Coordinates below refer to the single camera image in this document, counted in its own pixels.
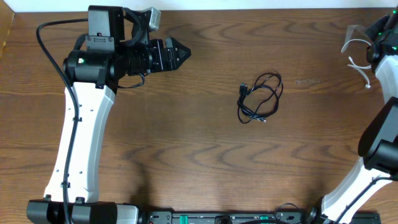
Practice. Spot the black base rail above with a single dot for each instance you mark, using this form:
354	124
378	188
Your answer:
286	213

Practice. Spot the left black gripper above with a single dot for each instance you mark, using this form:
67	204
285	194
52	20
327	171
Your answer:
157	47

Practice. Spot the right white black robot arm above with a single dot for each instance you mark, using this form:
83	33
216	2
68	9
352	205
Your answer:
377	148

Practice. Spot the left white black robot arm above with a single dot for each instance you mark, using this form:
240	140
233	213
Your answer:
117	44

